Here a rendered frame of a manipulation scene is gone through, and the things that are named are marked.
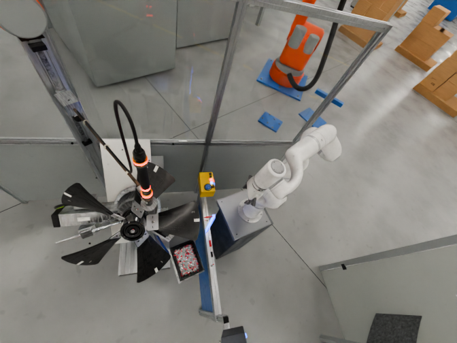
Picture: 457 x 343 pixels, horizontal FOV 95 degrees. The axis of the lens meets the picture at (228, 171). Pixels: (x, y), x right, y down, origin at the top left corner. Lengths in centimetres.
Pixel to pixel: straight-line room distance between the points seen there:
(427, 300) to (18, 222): 346
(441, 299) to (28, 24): 262
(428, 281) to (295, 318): 124
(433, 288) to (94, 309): 261
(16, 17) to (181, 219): 105
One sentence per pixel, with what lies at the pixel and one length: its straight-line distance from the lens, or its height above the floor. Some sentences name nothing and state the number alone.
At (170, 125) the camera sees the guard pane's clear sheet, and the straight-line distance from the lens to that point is 164.
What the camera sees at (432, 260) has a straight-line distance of 208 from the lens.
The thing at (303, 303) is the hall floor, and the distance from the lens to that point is 277.
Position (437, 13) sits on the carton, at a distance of 946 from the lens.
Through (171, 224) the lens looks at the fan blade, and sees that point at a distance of 126.
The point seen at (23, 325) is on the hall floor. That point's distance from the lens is 263.
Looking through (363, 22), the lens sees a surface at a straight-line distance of 154.
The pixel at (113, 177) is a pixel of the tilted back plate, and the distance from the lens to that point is 141.
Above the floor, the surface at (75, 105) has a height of 156.
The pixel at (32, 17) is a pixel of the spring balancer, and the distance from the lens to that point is 118.
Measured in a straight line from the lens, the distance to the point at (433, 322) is 225.
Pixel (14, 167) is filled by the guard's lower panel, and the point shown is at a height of 68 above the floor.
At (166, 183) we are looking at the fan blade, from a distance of 112.
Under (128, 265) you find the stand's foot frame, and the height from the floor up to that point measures 8.
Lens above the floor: 239
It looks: 56 degrees down
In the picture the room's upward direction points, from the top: 25 degrees clockwise
